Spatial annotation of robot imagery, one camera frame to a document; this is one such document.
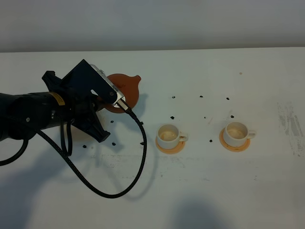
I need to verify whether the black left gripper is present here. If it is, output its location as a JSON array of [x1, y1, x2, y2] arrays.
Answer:
[[42, 71, 110, 143]]

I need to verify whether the brown clay teapot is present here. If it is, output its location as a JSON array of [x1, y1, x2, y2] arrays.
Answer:
[[95, 73, 141, 114]]

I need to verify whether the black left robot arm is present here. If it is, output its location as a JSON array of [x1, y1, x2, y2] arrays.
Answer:
[[0, 71, 117, 143]]

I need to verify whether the white left teacup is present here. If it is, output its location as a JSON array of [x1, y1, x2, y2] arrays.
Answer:
[[156, 124, 188, 149]]

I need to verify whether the white teacup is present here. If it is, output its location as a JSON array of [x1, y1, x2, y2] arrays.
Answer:
[[223, 121, 256, 147], [156, 124, 188, 149]]

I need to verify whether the orange left coaster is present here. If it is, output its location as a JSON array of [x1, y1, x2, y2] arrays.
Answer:
[[155, 138, 185, 155]]

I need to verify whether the orange coaster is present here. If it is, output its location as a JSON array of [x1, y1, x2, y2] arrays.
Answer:
[[219, 127, 251, 153], [155, 138, 185, 155]]

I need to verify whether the white right teacup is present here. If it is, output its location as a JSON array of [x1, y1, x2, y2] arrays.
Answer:
[[223, 121, 256, 147]]

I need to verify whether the orange right coaster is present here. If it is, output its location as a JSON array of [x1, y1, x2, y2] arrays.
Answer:
[[219, 127, 251, 153]]

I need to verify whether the braided black camera cable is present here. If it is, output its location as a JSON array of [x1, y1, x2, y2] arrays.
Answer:
[[0, 100, 148, 199]]

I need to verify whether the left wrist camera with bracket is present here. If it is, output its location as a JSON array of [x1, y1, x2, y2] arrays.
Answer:
[[61, 59, 126, 108]]

